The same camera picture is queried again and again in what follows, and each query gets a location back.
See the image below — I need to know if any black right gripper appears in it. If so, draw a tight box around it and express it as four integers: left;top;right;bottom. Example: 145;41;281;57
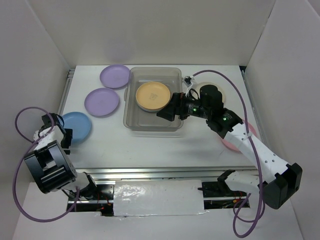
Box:
156;91;211;121

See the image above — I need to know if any blue plastic plate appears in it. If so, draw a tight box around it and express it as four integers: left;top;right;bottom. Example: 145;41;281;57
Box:
62;111;92;145

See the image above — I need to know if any yellow plastic plate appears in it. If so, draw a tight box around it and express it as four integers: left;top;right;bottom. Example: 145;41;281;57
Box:
135;81;171;109

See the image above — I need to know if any white watermelon pattern plate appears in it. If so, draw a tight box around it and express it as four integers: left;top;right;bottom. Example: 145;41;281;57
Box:
139;105;164;113

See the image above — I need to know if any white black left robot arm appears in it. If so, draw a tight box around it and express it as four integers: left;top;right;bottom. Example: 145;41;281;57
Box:
24;113;99;200

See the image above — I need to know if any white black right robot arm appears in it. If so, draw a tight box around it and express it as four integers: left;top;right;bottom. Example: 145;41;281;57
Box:
156;85;303;210

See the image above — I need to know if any clear plastic bin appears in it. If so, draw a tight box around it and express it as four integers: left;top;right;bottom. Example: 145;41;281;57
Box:
123;66;183;132

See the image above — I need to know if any purple plate near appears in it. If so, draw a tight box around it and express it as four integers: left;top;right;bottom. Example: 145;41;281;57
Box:
84;88;120;117

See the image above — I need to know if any purple plate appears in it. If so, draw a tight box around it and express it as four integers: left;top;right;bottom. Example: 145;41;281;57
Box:
99;64;130;89
84;88;120;117

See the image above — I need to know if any cream plastic plate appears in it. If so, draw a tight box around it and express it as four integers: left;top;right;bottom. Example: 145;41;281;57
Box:
192;81;228;103

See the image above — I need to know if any purple plate far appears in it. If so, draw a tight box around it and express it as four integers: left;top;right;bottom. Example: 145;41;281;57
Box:
99;64;130;89

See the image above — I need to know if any white glossy cover panel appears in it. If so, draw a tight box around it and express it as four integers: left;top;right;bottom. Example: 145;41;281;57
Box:
113;180;205;217

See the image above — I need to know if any pink plastic plate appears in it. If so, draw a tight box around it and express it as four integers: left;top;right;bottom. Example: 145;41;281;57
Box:
221;122;258;153

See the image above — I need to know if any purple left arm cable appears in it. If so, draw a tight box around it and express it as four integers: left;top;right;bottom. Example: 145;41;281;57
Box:
12;106;81;223

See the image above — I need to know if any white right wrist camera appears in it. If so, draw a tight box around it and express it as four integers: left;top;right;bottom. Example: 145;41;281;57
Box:
182;75;195;96

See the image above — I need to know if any aluminium rail frame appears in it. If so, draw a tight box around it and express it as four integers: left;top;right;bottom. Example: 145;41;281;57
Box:
61;65;279;213

